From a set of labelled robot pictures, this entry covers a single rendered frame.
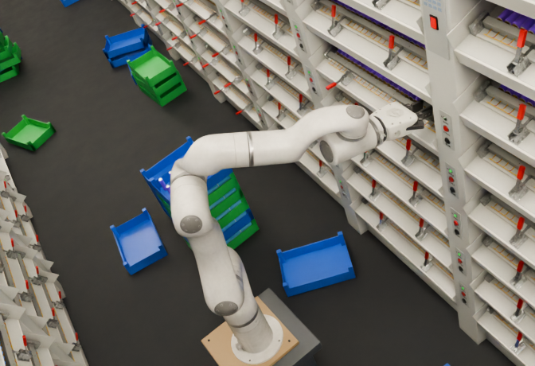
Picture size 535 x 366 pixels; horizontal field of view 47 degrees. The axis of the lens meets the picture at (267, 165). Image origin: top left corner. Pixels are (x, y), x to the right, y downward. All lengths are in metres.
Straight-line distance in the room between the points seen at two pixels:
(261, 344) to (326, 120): 0.94
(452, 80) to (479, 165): 0.28
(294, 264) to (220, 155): 1.30
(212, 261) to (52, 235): 1.84
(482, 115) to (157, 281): 1.87
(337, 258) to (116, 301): 1.05
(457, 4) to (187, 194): 0.79
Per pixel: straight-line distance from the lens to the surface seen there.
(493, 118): 1.51
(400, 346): 2.45
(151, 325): 2.83
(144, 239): 3.15
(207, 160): 1.52
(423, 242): 2.25
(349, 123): 1.51
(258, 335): 2.12
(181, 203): 1.59
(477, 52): 1.40
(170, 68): 3.87
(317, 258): 2.73
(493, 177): 1.64
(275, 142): 1.53
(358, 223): 2.71
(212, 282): 1.83
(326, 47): 2.12
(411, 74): 1.67
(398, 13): 1.57
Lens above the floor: 2.15
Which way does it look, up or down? 42 degrees down
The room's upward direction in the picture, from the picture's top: 22 degrees counter-clockwise
